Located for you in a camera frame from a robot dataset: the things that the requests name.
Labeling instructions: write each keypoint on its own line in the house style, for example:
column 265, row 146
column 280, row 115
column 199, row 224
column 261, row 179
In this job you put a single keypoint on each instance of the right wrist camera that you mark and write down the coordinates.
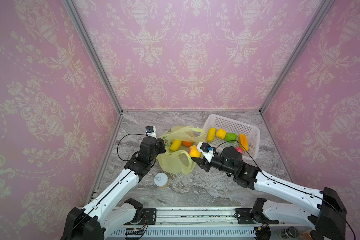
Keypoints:
column 207, row 151

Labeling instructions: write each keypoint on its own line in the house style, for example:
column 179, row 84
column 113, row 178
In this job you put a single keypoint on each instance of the black mounting plate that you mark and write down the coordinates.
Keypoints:
column 147, row 216
column 247, row 216

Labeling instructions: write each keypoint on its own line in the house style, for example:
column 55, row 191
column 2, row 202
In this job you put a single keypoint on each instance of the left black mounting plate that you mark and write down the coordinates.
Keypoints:
column 147, row 216

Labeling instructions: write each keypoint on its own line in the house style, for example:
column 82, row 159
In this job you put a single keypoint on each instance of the yellow-green plastic bag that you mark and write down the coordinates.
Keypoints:
column 179, row 162

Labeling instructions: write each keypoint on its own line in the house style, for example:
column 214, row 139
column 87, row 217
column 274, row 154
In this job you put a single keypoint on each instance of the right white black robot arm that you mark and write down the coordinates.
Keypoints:
column 323, row 210

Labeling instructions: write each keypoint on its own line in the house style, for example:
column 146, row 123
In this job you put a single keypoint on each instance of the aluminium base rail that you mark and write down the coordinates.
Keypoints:
column 216, row 223

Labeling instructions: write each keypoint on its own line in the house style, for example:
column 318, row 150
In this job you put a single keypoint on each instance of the metal can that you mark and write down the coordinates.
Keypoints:
column 288, row 233

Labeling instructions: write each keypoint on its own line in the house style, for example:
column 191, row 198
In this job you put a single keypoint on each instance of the black round object right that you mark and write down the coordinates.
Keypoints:
column 315, row 235

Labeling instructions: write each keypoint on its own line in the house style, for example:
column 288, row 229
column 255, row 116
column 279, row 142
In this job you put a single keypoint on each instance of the yellow mango fruit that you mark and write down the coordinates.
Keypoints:
column 176, row 144

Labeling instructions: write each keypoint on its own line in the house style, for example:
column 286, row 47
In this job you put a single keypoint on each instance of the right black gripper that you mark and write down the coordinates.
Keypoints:
column 200, row 161

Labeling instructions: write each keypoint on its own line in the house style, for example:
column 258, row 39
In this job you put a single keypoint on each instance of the green fruit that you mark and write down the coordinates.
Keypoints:
column 231, row 137

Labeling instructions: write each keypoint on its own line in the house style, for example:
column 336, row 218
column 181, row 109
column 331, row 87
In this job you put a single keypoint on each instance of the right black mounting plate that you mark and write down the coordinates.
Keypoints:
column 247, row 216

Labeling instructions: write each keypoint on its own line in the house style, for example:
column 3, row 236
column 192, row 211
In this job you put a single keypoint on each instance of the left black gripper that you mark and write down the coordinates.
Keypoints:
column 160, row 144

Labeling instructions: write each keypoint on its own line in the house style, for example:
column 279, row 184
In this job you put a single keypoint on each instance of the red lychee fruit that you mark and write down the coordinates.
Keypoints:
column 240, row 150

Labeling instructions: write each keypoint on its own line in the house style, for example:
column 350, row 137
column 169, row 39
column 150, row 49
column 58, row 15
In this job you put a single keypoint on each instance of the yellow banana fruit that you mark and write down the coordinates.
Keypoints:
column 211, row 134

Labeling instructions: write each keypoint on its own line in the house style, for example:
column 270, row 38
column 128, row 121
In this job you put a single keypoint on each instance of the peach fruit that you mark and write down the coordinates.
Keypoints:
column 194, row 152

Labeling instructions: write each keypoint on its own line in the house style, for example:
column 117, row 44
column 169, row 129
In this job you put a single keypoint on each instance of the yellow lemon fruit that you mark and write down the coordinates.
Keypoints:
column 221, row 134

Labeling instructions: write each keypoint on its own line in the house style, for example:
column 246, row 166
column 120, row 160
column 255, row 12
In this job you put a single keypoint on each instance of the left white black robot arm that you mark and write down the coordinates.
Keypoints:
column 96, row 220

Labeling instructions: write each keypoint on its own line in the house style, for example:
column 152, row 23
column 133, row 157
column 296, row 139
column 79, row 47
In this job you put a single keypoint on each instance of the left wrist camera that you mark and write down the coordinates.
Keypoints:
column 151, row 131

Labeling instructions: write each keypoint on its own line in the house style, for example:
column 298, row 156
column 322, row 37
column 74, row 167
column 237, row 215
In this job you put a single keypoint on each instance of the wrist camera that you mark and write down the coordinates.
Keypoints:
column 207, row 151
column 151, row 131

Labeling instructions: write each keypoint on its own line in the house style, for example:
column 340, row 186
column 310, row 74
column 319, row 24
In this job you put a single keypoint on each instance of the small circuit board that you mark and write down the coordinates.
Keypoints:
column 135, row 232

